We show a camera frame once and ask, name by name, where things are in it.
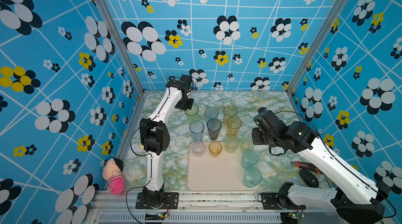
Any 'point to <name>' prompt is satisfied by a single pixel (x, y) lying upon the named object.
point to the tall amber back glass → (229, 111)
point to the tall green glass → (192, 114)
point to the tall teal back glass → (252, 177)
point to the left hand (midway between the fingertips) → (186, 107)
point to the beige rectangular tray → (224, 173)
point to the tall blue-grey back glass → (211, 112)
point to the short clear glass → (198, 148)
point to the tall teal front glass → (249, 157)
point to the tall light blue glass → (197, 128)
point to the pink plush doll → (112, 171)
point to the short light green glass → (231, 143)
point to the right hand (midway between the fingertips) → (254, 134)
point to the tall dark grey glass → (214, 126)
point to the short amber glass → (214, 148)
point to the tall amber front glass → (233, 125)
